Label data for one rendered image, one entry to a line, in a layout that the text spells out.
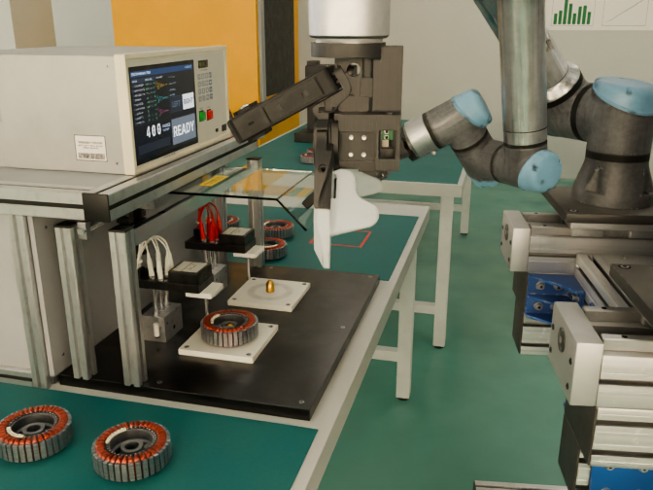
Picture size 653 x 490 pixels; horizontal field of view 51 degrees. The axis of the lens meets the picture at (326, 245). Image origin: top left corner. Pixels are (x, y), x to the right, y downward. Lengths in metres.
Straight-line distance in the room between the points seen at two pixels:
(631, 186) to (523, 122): 0.28
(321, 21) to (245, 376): 0.76
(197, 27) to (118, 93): 3.86
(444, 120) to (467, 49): 5.19
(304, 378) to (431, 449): 1.24
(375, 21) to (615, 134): 0.82
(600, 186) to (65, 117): 0.99
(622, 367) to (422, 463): 1.48
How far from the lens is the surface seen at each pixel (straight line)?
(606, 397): 0.95
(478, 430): 2.54
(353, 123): 0.63
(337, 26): 0.62
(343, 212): 0.62
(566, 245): 1.39
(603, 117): 1.38
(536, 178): 1.22
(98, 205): 1.12
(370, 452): 2.38
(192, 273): 1.30
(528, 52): 1.19
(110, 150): 1.26
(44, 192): 1.18
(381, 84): 0.64
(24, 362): 1.35
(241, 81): 4.96
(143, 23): 5.25
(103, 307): 1.42
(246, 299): 1.53
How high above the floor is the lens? 1.37
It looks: 18 degrees down
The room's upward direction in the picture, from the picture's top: straight up
